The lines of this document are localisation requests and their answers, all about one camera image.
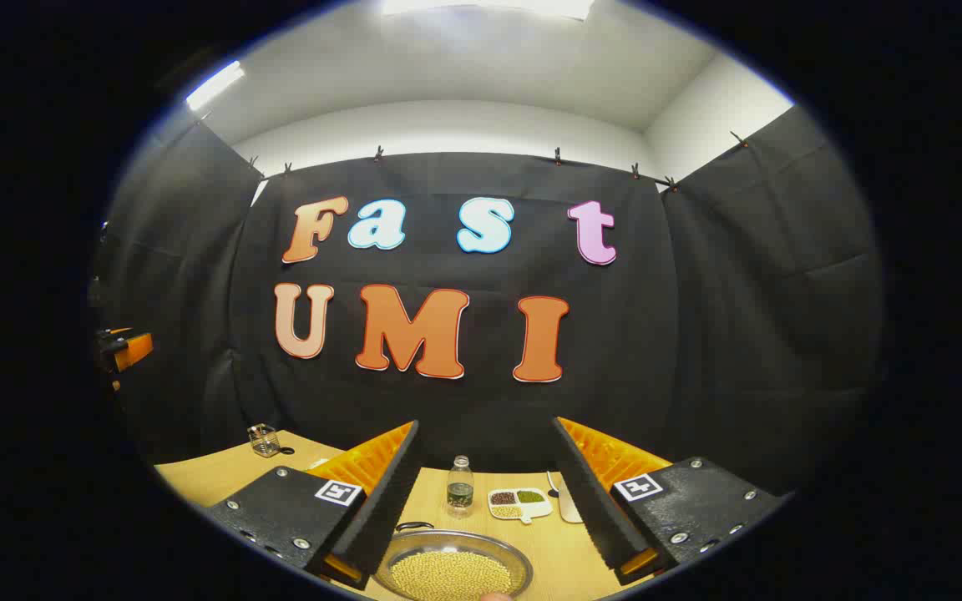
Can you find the pile of yellow soybeans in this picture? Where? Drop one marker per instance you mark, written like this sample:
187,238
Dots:
448,576

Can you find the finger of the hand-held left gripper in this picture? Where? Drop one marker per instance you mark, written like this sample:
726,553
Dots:
134,351

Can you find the white divided dish of beans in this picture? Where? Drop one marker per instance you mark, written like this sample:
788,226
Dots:
519,504

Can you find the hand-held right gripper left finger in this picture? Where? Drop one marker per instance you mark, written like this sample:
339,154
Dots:
389,492

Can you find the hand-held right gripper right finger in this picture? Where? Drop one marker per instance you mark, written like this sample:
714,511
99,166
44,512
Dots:
589,501

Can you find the clear plastic water bottle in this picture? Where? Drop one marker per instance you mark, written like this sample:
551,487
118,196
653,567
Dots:
459,488

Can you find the ceiling light panel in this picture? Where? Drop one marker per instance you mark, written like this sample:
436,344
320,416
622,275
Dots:
214,86
489,7

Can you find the white toaster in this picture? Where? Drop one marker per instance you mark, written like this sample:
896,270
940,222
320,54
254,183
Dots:
568,502

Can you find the small glass holder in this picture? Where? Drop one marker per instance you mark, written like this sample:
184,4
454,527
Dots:
264,441

